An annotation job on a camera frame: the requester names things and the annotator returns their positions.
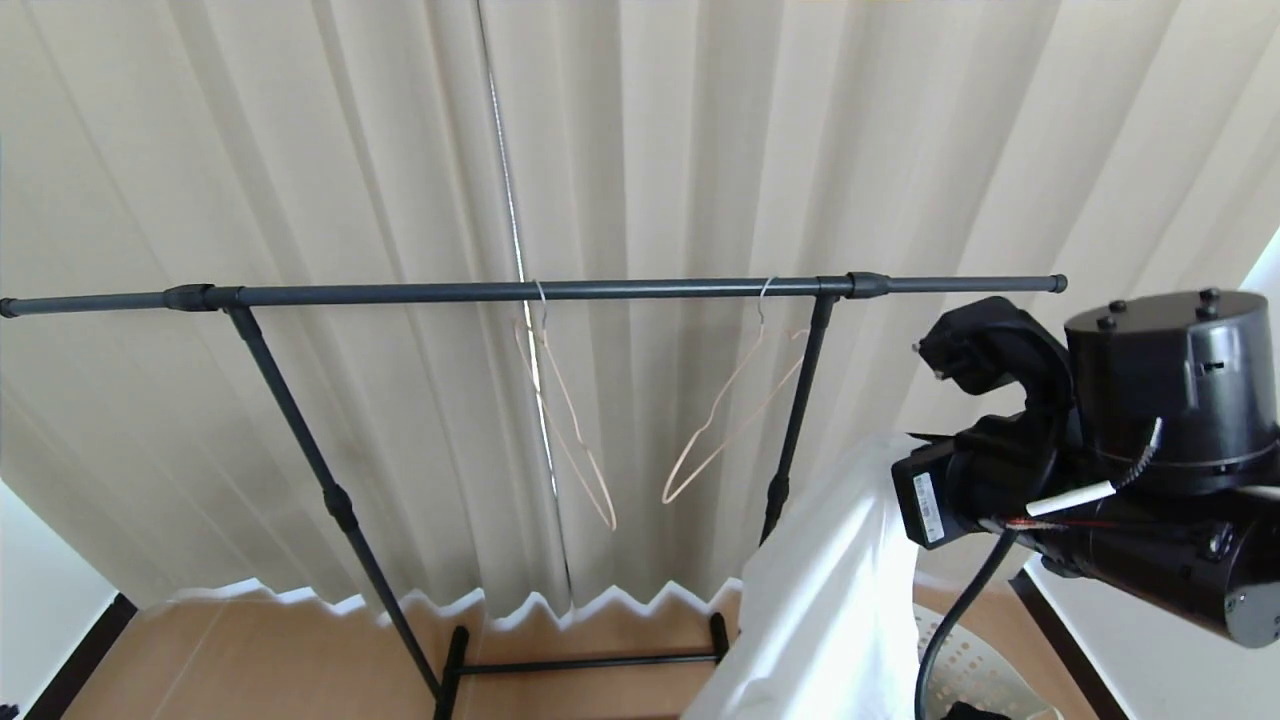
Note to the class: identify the black clothes rack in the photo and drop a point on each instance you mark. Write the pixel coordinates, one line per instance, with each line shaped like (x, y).
(500, 292)

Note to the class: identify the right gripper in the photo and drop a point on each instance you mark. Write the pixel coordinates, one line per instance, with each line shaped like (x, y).
(1150, 560)

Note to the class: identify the white laundry basket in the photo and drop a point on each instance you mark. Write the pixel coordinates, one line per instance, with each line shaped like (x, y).
(985, 670)

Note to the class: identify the beige curtain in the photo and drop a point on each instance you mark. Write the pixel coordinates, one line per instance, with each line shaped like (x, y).
(300, 150)

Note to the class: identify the pink clothes hanger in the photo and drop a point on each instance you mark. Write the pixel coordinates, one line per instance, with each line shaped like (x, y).
(603, 495)
(672, 490)

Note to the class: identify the white printed t-shirt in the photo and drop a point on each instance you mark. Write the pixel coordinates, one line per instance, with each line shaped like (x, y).
(820, 600)

